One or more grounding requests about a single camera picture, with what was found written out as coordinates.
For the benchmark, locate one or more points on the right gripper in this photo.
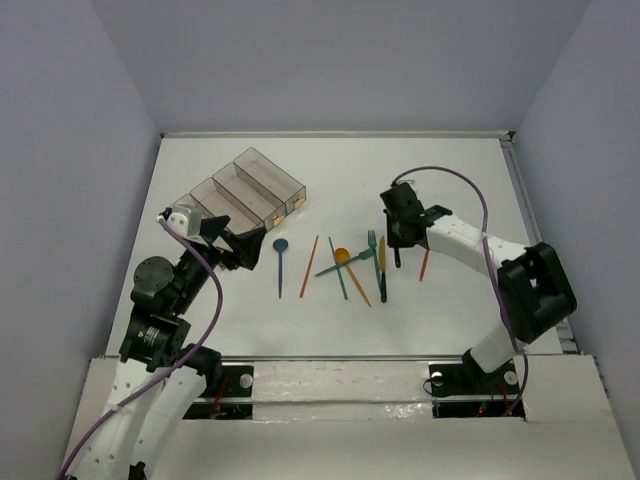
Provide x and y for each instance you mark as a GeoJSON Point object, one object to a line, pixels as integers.
{"type": "Point", "coordinates": [393, 240]}

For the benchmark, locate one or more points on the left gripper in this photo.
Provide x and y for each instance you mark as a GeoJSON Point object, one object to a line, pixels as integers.
{"type": "Point", "coordinates": [220, 248]}

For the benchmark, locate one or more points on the yellow knife green handle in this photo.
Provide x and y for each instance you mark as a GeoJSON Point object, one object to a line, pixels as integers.
{"type": "Point", "coordinates": [382, 267]}

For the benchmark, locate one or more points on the teal fork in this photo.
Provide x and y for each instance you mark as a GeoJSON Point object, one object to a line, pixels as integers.
{"type": "Point", "coordinates": [372, 242]}

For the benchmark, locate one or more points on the blue spoon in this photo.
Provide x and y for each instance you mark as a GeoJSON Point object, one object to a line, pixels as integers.
{"type": "Point", "coordinates": [280, 245]}

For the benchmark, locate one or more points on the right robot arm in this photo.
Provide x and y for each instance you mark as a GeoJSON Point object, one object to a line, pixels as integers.
{"type": "Point", "coordinates": [533, 290]}

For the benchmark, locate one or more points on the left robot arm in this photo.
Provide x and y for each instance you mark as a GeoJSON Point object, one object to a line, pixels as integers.
{"type": "Point", "coordinates": [159, 375]}

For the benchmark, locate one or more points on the teal fork lying crosswise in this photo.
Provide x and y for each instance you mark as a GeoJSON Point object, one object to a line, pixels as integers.
{"type": "Point", "coordinates": [344, 258]}

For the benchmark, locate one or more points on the orange spoon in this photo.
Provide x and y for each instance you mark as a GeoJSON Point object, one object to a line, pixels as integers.
{"type": "Point", "coordinates": [357, 284]}

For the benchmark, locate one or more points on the teal chopstick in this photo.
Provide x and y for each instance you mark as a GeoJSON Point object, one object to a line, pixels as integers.
{"type": "Point", "coordinates": [338, 271]}

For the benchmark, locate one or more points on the orange chopstick left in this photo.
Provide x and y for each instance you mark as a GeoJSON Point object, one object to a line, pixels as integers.
{"type": "Point", "coordinates": [308, 268]}

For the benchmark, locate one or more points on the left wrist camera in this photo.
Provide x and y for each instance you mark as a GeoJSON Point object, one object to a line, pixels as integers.
{"type": "Point", "coordinates": [184, 220]}

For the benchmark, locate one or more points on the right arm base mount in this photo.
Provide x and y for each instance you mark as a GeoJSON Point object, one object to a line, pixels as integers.
{"type": "Point", "coordinates": [491, 397]}

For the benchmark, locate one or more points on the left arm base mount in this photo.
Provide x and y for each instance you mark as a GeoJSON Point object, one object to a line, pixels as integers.
{"type": "Point", "coordinates": [230, 399]}

